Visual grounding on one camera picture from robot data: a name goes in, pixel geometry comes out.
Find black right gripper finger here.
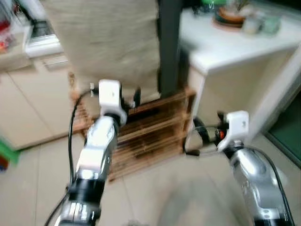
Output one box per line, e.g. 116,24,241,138
193,115,208,142

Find dark grey mini fridge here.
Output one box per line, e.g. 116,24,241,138
158,0,185,98

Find wooden wine rack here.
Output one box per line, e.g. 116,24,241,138
68,71,197,183

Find beige linen cloth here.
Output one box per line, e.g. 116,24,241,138
41,0,161,103

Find dark glass door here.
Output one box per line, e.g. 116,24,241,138
266,92,301,168

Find beige kitchen cabinet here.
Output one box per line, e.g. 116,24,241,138
0,54,87,150

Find white cup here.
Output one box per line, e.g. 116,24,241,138
242,16,262,35

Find stacked brown plates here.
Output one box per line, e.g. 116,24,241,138
214,7,248,28

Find pale green cup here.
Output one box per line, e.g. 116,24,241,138
261,16,282,36

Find green round lid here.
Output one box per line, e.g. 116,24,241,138
201,0,227,7

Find green plastic bin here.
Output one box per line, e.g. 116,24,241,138
0,137,20,165

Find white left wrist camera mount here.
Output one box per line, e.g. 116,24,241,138
97,80,128,125

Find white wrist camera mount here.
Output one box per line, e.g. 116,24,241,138
97,80,128,125
218,111,250,151

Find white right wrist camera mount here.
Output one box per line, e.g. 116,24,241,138
218,111,250,151

